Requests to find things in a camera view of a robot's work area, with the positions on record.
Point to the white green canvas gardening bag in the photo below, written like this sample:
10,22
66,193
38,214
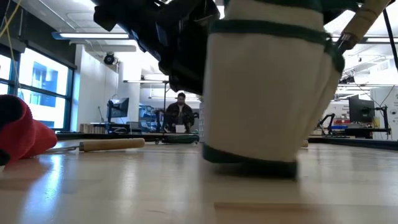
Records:
264,93

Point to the red black garden glove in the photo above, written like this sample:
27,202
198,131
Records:
28,137

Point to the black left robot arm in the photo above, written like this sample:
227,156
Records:
118,12

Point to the background black robot arm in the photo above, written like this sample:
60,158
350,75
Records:
326,123

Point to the ceiling light strip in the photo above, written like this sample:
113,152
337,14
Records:
379,40
143,81
93,35

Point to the person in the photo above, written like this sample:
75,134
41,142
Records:
178,115

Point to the white box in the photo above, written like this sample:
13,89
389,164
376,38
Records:
180,129

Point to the computer monitor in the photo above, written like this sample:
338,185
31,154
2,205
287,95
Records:
360,110
119,107

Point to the black desk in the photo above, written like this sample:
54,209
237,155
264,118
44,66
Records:
357,132

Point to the wooden crate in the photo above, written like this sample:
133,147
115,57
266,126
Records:
93,128

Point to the black wall camera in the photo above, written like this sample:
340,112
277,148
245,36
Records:
109,59

